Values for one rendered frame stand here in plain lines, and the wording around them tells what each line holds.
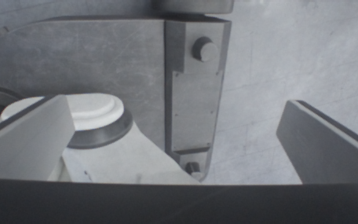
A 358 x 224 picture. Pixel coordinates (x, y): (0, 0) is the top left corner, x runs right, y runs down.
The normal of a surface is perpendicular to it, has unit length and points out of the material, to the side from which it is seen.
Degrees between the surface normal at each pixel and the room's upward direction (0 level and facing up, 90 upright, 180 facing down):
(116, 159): 90
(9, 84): 0
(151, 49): 0
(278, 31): 0
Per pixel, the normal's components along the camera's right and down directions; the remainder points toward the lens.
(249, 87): 0.21, 0.51
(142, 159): 0.03, -0.86
